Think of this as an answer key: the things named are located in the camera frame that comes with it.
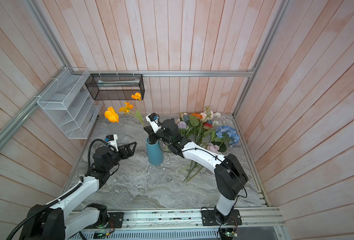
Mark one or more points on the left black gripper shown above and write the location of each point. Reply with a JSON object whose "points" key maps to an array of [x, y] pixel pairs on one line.
{"points": [[122, 150]]}

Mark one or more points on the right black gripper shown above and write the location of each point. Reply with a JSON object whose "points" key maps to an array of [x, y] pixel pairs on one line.
{"points": [[154, 133]]}

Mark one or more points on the teal ceramic vase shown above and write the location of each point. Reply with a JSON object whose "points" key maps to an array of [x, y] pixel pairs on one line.
{"points": [[154, 152]]}

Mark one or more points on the lilac pompom flower spray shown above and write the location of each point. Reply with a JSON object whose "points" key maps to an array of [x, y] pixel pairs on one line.
{"points": [[185, 129]]}

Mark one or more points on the yellow poppy spray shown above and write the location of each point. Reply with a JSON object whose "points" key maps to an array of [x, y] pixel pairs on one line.
{"points": [[112, 116]]}

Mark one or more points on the orange gerbera stem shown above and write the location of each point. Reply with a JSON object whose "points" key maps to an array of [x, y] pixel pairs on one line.
{"points": [[195, 120]]}

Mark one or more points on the peach rose spray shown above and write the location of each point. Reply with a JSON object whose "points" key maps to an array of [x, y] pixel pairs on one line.
{"points": [[208, 114]]}

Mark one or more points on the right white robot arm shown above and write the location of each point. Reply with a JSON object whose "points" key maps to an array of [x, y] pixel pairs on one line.
{"points": [[229, 175]]}

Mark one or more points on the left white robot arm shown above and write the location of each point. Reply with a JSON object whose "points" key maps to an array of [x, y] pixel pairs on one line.
{"points": [[54, 221]]}

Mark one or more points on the clear glass vase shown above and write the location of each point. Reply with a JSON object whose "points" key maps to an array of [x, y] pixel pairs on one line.
{"points": [[117, 129]]}

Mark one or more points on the red gerbera stem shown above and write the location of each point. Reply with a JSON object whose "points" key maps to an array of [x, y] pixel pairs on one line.
{"points": [[207, 126]]}

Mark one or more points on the blue hydrangea stem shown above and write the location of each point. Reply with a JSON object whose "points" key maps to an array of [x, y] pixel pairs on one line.
{"points": [[225, 136]]}

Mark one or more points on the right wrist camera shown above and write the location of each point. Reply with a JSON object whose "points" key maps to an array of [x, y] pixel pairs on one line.
{"points": [[154, 121]]}

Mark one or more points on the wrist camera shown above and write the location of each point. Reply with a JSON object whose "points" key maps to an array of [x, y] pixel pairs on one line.
{"points": [[154, 121], [111, 141]]}

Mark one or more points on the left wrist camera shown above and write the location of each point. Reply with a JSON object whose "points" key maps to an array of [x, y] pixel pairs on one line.
{"points": [[111, 141]]}

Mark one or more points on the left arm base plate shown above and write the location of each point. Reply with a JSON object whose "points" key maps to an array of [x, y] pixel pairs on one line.
{"points": [[115, 221]]}

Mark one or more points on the black mesh wall basket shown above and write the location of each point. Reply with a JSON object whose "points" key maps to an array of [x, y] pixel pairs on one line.
{"points": [[115, 87]]}

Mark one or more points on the white wire shelf rack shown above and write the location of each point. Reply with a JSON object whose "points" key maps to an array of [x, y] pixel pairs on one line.
{"points": [[70, 105]]}

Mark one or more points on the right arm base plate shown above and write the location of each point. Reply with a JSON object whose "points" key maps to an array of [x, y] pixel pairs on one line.
{"points": [[215, 218]]}

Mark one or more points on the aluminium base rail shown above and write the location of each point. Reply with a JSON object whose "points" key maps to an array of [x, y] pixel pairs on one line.
{"points": [[184, 224]]}

